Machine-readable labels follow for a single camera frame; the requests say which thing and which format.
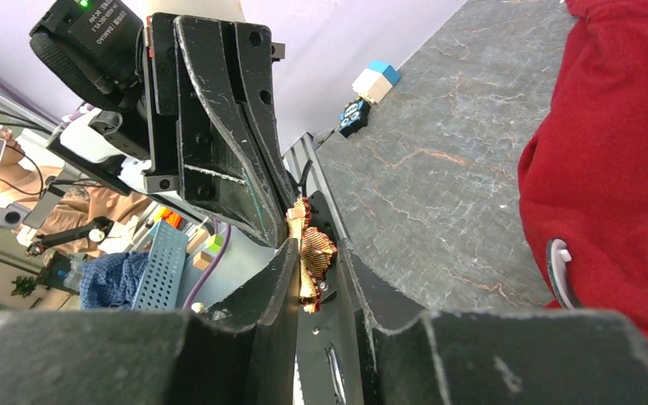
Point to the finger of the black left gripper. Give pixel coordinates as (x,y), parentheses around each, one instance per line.
(254,51)
(223,172)

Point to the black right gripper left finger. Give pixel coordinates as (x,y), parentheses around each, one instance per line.
(240,352)

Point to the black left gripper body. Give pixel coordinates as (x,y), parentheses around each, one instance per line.
(160,68)

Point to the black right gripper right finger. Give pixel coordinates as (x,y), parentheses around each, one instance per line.
(395,351)

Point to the orange flower brooch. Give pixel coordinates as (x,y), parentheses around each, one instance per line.
(316,251)

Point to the red garment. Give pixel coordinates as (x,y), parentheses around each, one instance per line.
(583,176)

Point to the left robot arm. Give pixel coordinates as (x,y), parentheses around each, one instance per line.
(97,49)

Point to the person in background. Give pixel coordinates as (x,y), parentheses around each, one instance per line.
(81,203)

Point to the blue owl toy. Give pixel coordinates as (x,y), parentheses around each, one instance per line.
(354,117)

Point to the blue white block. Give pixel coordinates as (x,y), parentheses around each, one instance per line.
(376,81)

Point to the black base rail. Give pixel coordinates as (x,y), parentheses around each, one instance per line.
(326,368)

